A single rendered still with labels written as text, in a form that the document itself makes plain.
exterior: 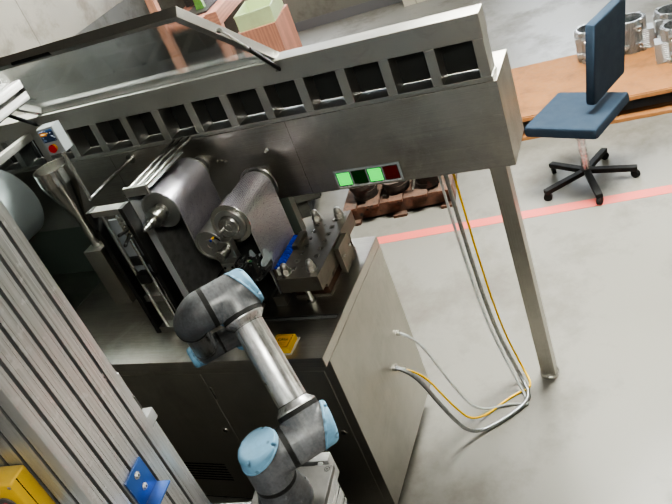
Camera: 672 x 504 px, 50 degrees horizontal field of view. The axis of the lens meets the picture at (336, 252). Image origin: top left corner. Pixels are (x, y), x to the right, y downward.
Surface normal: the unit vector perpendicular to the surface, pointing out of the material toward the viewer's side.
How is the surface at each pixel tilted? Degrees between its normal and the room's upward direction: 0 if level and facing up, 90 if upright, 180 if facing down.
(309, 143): 90
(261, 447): 8
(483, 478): 0
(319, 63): 90
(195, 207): 92
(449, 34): 90
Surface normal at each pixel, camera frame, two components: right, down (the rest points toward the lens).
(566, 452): -0.33, -0.80
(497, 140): -0.29, 0.60
